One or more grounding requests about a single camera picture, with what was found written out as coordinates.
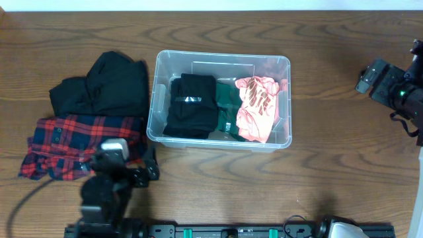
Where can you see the pink printed shirt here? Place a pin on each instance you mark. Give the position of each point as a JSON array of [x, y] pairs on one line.
[[259, 108]]

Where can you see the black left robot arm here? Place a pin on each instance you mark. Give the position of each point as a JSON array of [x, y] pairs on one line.
[[106, 195]]

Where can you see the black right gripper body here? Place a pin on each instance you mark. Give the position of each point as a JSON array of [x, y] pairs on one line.
[[396, 90]]

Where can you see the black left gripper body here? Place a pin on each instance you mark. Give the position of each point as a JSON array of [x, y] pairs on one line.
[[133, 172]]

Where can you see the clear plastic storage bin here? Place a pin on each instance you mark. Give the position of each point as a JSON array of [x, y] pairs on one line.
[[226, 68]]

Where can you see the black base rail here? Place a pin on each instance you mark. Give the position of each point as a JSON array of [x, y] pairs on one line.
[[299, 230]]

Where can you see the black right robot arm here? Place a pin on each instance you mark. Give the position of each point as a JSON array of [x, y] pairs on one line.
[[400, 90]]

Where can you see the green garment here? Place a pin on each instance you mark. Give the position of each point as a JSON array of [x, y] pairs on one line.
[[228, 103]]

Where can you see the red black plaid shirt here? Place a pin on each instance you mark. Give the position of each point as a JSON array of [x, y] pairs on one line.
[[62, 146]]

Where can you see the white post right edge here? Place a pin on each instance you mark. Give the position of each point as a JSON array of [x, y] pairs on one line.
[[415, 228]]

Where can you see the black hooded sweatshirt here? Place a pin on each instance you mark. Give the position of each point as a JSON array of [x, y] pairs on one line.
[[115, 86]]

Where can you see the black garment with tape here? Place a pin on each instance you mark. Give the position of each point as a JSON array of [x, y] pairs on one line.
[[193, 111]]

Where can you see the white grey base unit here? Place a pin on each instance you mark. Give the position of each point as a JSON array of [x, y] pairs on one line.
[[337, 227]]

